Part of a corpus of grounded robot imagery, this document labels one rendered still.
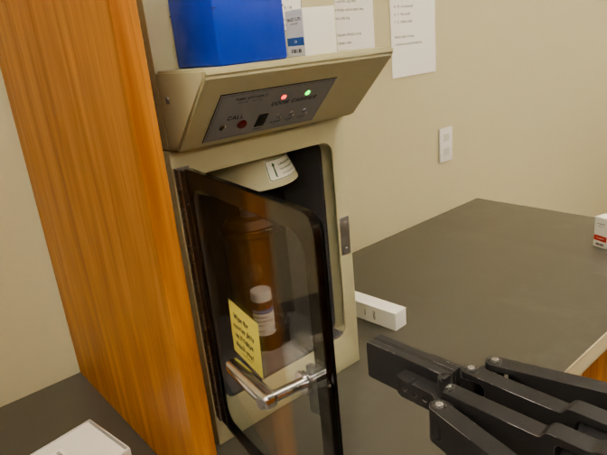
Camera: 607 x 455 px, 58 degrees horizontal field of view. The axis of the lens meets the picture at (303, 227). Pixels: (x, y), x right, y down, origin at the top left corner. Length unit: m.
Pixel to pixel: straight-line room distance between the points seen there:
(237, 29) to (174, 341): 0.38
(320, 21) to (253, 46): 0.14
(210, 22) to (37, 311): 0.73
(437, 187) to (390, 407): 1.08
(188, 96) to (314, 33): 0.21
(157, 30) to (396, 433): 0.67
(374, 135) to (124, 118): 1.09
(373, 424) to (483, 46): 1.46
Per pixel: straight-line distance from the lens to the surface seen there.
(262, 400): 0.55
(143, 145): 0.62
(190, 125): 0.68
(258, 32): 0.68
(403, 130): 1.73
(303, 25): 0.76
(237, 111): 0.70
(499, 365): 0.39
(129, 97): 0.61
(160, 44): 0.73
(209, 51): 0.66
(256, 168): 0.85
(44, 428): 1.10
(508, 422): 0.34
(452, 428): 0.34
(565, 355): 1.13
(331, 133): 0.90
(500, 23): 2.16
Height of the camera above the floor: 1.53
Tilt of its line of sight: 19 degrees down
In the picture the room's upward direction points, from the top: 6 degrees counter-clockwise
